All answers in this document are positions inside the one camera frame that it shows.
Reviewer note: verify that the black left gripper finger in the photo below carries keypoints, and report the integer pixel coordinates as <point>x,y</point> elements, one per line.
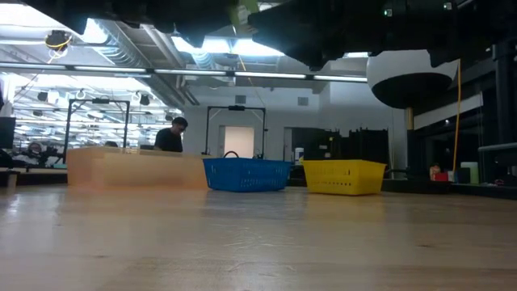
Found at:
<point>206,30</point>

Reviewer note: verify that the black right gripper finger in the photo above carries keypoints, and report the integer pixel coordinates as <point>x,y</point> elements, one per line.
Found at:
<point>307,40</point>

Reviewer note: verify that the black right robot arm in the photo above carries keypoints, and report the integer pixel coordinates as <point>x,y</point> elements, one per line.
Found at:
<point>484,20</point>

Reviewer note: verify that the white globe table lamp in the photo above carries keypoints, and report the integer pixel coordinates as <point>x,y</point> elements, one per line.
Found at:
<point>404,68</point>

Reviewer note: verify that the white panel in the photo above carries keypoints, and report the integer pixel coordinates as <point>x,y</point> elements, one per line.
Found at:
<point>238,141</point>

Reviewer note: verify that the white container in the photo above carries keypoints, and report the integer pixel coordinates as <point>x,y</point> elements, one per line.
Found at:
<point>299,157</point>

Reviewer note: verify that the person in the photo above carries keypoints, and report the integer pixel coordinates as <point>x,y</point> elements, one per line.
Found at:
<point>36,151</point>
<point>167,141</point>

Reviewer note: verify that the black cabinets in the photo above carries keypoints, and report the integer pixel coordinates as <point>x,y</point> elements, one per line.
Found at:
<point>363,145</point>

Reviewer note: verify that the yellow plastic basket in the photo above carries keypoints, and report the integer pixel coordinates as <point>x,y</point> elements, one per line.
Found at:
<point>343,178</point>

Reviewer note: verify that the blue plastic basket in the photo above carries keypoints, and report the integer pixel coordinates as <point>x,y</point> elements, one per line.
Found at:
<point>246,175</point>

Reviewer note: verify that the grey desk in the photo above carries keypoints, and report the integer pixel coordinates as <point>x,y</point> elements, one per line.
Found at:
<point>498,147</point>

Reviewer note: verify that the pale green carton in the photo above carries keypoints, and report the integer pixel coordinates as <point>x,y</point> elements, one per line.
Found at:
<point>470,174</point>

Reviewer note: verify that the dark monitor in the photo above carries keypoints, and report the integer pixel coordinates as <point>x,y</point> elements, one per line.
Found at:
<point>7,133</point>

